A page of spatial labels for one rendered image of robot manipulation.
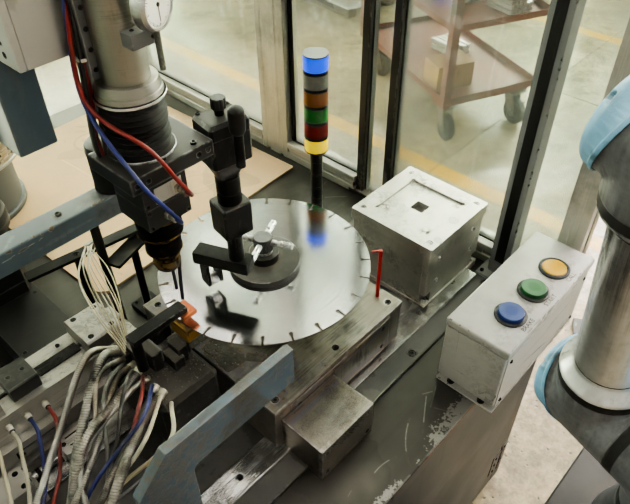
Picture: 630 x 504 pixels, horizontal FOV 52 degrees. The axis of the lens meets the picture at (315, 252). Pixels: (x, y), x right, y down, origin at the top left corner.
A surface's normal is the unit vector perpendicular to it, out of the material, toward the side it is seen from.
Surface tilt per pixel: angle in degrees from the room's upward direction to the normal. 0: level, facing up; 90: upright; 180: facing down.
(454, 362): 90
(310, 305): 0
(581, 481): 0
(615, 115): 64
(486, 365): 90
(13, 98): 90
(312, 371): 0
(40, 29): 90
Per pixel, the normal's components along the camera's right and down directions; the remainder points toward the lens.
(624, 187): -0.90, 0.39
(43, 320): -0.01, -0.74
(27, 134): 0.73, 0.45
